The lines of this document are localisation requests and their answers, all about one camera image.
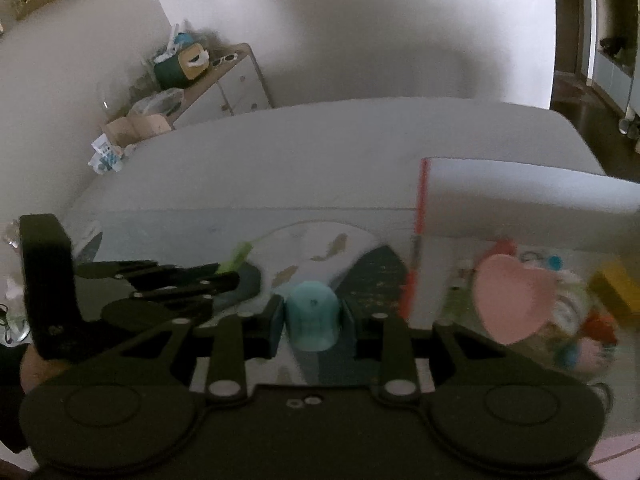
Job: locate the red white storage box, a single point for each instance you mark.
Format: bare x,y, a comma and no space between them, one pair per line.
463,204

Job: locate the dark wooden door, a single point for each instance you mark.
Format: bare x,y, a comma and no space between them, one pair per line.
568,36

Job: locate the teal miniature cap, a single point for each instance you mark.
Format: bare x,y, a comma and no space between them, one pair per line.
313,317

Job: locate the pink heart-shaped dish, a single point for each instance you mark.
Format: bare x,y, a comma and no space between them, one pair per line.
512,300

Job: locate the blue white round keychain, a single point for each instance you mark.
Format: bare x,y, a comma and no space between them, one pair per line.
553,263

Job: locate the brown cardboard box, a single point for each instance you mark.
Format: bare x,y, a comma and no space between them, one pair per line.
125,131

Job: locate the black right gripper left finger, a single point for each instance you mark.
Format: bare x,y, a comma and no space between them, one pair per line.
222,350

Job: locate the white wooden sideboard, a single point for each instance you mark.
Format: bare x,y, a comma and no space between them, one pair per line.
232,86

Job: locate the green clothespin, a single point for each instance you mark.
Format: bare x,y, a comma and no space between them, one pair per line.
237,258

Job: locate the white wall cabinet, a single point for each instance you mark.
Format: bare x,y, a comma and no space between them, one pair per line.
616,26

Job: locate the white blue packet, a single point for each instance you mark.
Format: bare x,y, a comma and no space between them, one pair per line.
107,157

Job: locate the person's left hand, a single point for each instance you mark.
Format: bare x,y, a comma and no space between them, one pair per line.
35,370

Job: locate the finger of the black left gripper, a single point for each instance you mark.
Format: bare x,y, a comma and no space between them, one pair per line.
127,268
173,290

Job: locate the yellow cardboard box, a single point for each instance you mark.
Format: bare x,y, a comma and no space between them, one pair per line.
617,290

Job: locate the green tissue box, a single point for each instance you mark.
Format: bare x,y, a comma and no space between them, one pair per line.
183,68

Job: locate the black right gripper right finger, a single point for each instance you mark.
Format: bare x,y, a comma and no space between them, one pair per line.
383,338

